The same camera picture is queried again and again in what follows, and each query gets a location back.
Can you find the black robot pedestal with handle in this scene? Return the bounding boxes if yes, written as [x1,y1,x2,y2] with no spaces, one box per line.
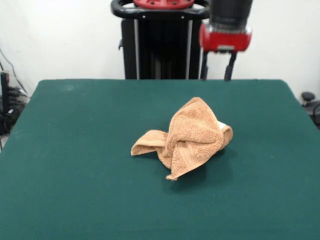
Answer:
[111,0,211,80]

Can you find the dark green table cloth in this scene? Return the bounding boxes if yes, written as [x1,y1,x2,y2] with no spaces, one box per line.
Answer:
[0,78,320,240]

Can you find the black cable bundle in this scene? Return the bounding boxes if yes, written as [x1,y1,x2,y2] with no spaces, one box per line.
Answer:
[0,47,31,136]

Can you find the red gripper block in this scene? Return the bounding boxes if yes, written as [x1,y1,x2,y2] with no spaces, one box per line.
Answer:
[199,23,253,81]

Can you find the tan terry towel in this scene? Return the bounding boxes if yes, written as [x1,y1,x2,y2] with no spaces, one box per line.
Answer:
[130,96,234,181]

